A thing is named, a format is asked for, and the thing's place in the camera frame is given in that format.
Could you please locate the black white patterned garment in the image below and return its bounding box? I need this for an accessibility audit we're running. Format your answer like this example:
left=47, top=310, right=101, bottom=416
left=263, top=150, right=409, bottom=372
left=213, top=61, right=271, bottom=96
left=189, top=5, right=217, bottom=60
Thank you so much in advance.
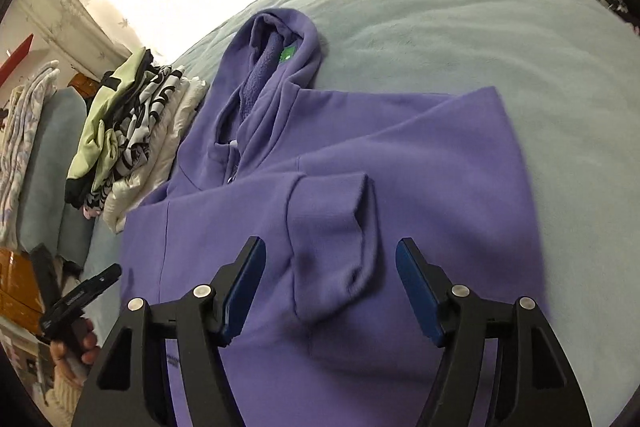
left=81, top=66, right=184, bottom=219

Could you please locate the floral folded quilt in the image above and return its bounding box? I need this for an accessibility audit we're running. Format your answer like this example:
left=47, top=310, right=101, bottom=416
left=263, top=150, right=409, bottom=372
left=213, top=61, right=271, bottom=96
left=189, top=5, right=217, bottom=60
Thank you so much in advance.
left=1, top=60, right=60, bottom=249

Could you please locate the grey-blue bed blanket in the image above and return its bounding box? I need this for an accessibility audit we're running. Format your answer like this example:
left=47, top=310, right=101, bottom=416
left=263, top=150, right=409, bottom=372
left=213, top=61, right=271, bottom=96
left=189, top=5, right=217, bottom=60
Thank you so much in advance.
left=183, top=0, right=639, bottom=426

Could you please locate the green black folded jacket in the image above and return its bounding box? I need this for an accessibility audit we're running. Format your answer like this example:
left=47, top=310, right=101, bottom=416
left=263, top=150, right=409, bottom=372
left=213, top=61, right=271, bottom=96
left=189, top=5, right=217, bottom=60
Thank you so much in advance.
left=65, top=48, right=154, bottom=209

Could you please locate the white folded garment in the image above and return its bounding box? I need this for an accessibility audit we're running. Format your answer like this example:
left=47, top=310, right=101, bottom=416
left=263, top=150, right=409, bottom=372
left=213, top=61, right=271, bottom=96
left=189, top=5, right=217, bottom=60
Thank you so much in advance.
left=101, top=77, right=208, bottom=233

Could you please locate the purple zip hoodie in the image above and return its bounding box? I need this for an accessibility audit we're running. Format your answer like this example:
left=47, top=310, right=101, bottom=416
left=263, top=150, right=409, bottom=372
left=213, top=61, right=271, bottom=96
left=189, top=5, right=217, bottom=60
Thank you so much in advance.
left=120, top=9, right=544, bottom=426

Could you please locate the red wall shelf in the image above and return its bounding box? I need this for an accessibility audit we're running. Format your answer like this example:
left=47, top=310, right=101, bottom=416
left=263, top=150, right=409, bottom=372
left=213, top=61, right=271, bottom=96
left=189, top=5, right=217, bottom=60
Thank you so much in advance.
left=0, top=34, right=34, bottom=86

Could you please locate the person's left hand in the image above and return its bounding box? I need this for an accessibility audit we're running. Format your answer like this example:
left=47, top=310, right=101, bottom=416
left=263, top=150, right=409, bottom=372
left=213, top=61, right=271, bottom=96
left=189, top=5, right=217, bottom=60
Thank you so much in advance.
left=50, top=317, right=101, bottom=386

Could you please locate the floral window curtain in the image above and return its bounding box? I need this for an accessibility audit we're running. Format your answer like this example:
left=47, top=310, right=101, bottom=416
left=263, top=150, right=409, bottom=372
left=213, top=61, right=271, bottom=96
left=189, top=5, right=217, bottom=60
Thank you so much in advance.
left=14, top=0, right=130, bottom=78

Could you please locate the grey-blue pillow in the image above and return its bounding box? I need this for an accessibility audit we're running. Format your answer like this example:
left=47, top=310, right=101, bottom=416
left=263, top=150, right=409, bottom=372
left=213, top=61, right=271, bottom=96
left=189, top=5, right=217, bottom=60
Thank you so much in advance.
left=16, top=88, right=93, bottom=268

